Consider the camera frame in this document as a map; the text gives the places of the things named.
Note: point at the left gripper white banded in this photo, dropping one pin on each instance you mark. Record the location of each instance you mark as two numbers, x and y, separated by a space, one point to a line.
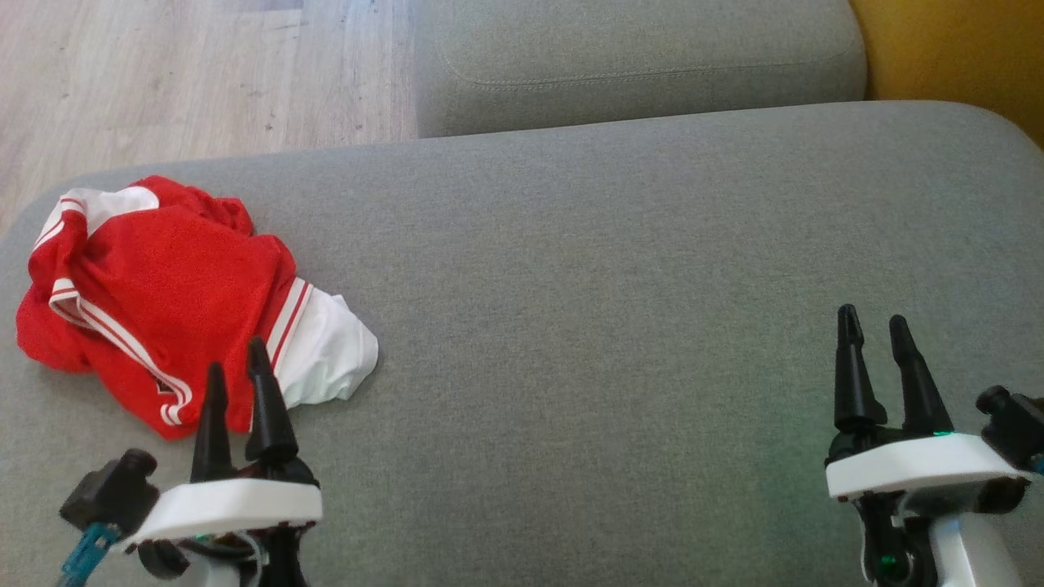
236 505

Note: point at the right gripper white banded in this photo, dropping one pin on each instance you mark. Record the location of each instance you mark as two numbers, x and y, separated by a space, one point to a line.
913 469

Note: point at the red white basketball jersey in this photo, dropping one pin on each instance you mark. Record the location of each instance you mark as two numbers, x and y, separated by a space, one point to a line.
163 277

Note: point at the yellow panel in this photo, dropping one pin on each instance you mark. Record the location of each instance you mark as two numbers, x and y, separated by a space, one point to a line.
962 57

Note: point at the grey stitched sofa cushion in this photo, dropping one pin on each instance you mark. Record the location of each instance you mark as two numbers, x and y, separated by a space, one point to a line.
636 49

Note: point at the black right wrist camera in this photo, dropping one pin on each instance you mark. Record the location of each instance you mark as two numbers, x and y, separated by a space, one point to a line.
1015 428

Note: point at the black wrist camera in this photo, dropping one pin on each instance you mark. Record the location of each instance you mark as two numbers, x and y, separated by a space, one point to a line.
1015 428
110 493

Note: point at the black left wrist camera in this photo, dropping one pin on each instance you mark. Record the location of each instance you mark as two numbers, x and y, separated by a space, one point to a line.
110 493

